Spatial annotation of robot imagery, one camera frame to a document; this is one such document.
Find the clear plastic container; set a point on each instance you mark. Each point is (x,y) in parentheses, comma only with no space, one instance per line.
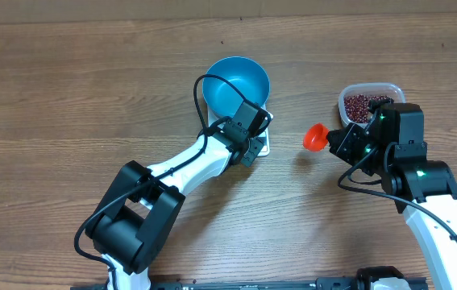
(388,89)

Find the white digital kitchen scale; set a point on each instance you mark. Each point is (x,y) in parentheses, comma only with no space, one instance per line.
(264,137)

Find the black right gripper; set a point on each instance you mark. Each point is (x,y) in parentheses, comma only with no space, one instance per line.
(339,139)

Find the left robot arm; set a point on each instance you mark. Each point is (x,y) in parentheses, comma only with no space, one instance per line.
(135,216)

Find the blue metal bowl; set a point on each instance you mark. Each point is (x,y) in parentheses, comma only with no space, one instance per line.
(245,74)

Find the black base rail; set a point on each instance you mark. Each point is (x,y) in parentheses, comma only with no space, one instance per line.
(365,278)

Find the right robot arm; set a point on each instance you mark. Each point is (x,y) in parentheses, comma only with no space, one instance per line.
(424,191)

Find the orange scoop with blue handle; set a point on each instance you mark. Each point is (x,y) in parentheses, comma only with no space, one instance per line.
(316,138)

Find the red beans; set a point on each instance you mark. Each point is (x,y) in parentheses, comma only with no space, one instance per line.
(356,106)

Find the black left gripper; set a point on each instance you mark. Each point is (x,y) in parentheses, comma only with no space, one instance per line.
(257,147)

